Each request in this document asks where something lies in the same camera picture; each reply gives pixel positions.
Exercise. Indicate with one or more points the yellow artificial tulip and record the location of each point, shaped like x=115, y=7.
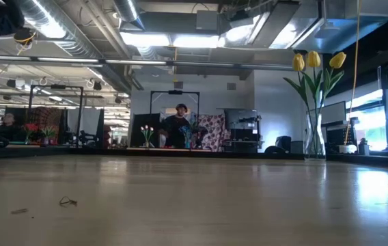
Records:
x=298, y=62
x=337, y=60
x=313, y=58

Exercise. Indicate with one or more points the small vase with pale tulips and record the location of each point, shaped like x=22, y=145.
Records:
x=147, y=131

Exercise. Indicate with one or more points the tall clear glass vase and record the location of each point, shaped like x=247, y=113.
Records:
x=315, y=145

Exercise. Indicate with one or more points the person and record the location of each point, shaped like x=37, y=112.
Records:
x=177, y=130
x=7, y=131

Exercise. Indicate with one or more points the purple circle patterned cloth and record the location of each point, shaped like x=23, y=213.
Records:
x=214, y=131

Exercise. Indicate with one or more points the black shelf cart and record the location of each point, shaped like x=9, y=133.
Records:
x=243, y=135

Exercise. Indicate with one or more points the black panel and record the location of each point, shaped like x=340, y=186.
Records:
x=137, y=133

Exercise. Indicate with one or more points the bright ceiling light panel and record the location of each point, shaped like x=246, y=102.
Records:
x=146, y=39
x=195, y=41

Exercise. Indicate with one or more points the black office chair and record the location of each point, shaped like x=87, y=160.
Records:
x=283, y=143

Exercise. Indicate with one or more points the grey ceiling box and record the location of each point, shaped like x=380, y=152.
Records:
x=207, y=20

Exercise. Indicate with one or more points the grey bin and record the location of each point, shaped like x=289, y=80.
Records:
x=297, y=147

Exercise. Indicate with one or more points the white panel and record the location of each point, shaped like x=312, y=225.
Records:
x=88, y=119

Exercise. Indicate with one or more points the grey computer monitor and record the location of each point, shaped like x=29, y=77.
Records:
x=334, y=112

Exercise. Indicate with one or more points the black desk unit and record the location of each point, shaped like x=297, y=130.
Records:
x=337, y=136

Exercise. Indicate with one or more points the red plaid cloth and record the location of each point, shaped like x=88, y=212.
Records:
x=48, y=115

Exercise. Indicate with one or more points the green potted plant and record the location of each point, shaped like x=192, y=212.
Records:
x=48, y=132

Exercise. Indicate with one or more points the small dark twig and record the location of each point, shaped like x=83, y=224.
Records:
x=67, y=201

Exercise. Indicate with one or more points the white round container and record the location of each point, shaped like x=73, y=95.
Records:
x=346, y=149

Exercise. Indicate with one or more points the red flower bunch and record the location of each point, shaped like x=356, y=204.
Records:
x=30, y=128

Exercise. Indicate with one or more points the large metal ceiling hood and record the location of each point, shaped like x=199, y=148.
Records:
x=368, y=20

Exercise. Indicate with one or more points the black rig frame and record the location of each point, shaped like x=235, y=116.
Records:
x=175, y=92
x=55, y=86

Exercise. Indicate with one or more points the small spiral ceiling duct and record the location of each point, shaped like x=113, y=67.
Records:
x=127, y=10

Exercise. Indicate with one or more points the large spiral ceiling duct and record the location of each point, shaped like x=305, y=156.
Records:
x=74, y=37

